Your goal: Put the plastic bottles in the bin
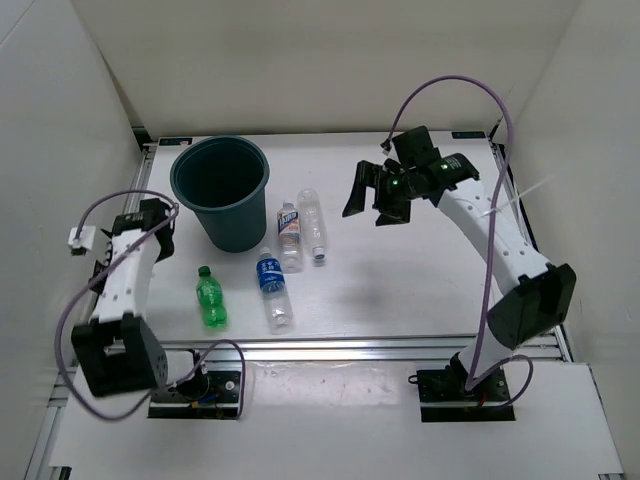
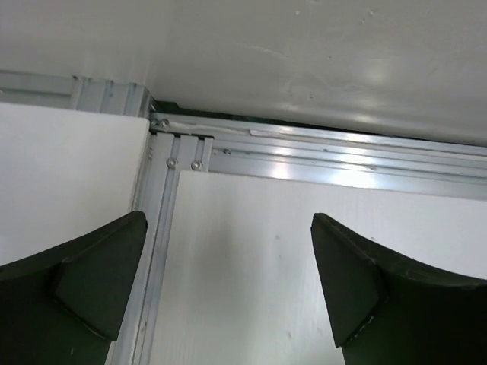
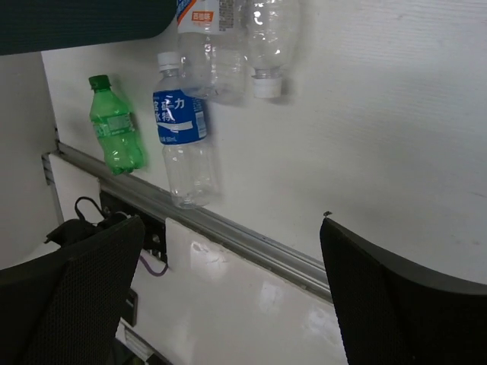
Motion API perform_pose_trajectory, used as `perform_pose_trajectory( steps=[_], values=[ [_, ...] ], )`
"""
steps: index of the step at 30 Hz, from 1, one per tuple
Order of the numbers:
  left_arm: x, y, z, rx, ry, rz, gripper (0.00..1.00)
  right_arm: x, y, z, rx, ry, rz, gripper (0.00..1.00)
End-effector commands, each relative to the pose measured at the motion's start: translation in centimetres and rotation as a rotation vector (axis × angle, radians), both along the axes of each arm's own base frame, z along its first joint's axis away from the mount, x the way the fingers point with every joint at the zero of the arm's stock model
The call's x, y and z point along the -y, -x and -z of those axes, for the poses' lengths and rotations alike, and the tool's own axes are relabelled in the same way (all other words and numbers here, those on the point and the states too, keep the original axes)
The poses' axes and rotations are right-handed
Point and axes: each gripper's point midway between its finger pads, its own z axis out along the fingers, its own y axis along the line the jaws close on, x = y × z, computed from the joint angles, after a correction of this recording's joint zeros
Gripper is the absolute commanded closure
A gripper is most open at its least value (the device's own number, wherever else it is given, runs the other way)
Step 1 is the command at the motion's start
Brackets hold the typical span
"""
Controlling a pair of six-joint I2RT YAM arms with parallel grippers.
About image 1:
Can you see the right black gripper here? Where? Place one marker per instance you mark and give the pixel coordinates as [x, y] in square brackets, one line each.
[374, 176]

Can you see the clear unlabelled plastic bottle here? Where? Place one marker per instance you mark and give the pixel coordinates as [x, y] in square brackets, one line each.
[313, 228]

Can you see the orange blue label bottle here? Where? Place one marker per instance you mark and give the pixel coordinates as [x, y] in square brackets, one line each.
[289, 238]

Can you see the blue label water bottle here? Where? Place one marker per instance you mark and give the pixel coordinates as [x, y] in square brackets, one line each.
[274, 292]

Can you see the green plastic soda bottle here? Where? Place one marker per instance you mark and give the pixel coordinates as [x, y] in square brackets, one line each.
[211, 300]

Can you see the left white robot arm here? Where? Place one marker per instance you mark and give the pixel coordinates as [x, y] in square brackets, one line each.
[116, 348]

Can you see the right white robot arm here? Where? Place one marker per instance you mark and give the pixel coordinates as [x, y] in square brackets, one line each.
[536, 294]

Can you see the dark green plastic bin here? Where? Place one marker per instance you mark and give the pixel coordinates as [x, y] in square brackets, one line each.
[222, 180]

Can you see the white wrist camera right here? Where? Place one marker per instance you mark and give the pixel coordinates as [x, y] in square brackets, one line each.
[386, 146]

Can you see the white cable tie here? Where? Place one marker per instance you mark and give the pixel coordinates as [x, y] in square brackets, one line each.
[518, 197]

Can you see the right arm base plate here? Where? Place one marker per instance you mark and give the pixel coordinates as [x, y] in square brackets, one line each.
[443, 398]

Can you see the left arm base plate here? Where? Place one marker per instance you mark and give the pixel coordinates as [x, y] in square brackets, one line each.
[209, 395]

